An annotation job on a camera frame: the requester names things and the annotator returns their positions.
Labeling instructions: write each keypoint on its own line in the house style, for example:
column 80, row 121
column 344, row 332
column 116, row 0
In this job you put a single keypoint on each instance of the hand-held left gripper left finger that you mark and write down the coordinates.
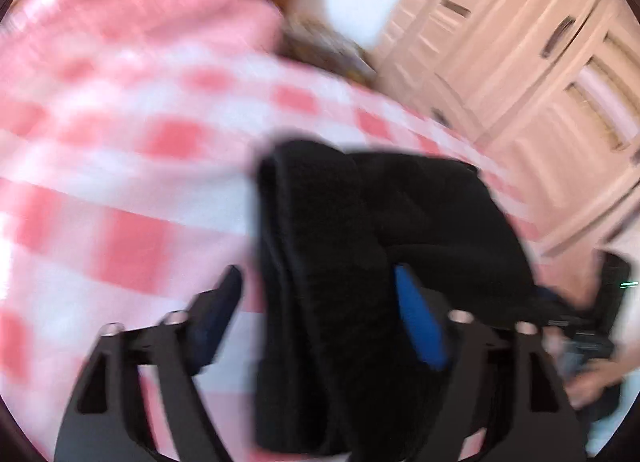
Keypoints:
column 207, row 337

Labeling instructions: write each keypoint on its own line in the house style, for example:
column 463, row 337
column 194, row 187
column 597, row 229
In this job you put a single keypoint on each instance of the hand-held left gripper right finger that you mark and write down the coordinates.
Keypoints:
column 420, row 322

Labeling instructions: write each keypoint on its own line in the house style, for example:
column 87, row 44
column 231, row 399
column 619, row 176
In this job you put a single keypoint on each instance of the black pants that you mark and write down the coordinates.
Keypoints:
column 325, row 242

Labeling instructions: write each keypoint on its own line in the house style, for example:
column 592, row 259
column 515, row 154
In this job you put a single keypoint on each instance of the person's right hand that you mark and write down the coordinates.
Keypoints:
column 597, row 379

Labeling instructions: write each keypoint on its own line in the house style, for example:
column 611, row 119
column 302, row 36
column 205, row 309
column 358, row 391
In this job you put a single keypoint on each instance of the pink checkered plastic sheet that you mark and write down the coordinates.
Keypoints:
column 125, row 167

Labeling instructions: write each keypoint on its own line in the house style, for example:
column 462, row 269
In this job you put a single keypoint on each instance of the light wooden wardrobe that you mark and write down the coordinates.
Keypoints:
column 525, row 42

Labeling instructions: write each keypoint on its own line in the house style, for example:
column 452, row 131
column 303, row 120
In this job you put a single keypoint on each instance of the clutter beside bed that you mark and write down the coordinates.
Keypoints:
column 325, row 50

